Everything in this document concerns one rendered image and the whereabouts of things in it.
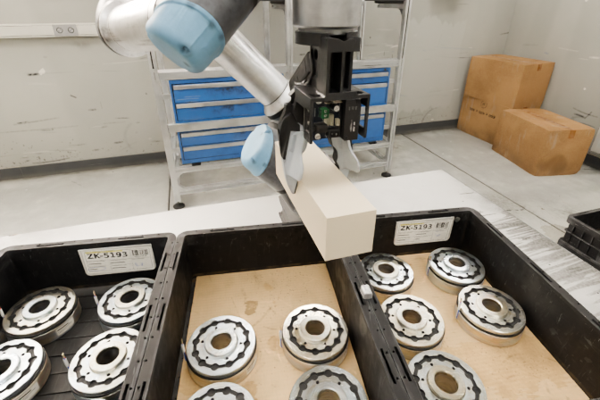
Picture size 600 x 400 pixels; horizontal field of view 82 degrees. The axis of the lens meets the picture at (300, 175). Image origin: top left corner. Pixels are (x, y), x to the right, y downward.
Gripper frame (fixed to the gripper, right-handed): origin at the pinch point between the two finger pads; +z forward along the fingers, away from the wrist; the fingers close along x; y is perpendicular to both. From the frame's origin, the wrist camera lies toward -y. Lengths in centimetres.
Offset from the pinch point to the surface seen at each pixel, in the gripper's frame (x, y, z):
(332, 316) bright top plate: 1.6, 5.0, 22.8
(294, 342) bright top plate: -5.7, 7.6, 22.9
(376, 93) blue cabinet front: 115, -185, 39
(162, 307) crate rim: -23.4, 2.0, 15.8
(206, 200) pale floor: -15, -188, 109
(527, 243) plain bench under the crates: 70, -15, 39
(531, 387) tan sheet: 24.8, 22.6, 25.7
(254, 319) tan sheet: -10.4, -0.8, 25.8
